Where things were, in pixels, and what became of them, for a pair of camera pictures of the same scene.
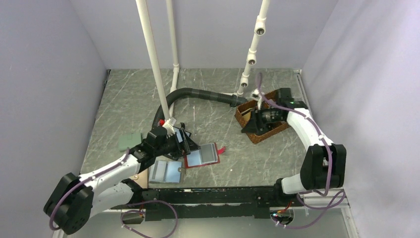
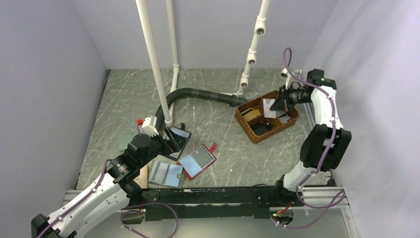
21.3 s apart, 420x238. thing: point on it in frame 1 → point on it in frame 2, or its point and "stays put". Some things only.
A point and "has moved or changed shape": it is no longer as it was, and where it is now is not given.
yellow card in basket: x=247 y=115 stays put
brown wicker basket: x=244 y=114 stays put
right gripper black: x=255 y=121 → x=279 y=103
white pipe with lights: x=260 y=29 stays put
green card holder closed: x=129 y=140 stays put
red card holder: x=208 y=154 has moved or changed shape
